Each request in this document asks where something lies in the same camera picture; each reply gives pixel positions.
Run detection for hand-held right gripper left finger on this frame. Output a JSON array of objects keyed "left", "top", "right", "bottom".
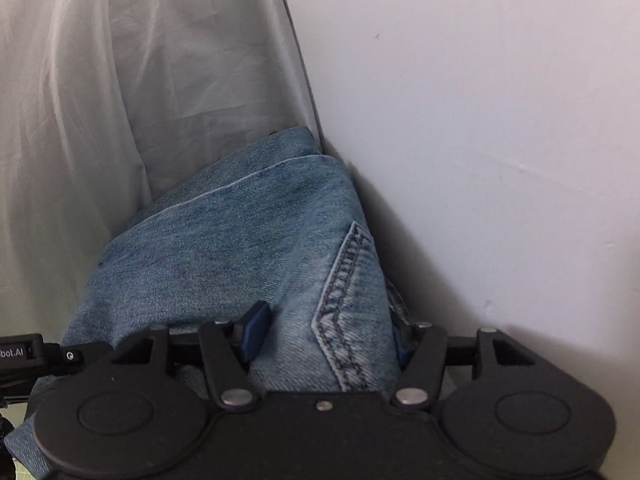
[{"left": 107, "top": 301, "right": 274, "bottom": 409}]

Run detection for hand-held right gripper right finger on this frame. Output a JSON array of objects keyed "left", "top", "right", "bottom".
[{"left": 390, "top": 321, "right": 538, "bottom": 409}]

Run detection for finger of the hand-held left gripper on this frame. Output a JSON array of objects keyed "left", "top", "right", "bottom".
[{"left": 44, "top": 341, "right": 115, "bottom": 377}]

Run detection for blue denim jeans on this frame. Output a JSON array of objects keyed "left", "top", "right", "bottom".
[{"left": 5, "top": 126, "right": 456, "bottom": 478}]

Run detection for white foam board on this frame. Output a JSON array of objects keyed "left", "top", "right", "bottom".
[{"left": 274, "top": 0, "right": 640, "bottom": 413}]

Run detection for white printed sheet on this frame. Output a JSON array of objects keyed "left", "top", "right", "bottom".
[{"left": 0, "top": 0, "right": 322, "bottom": 351}]

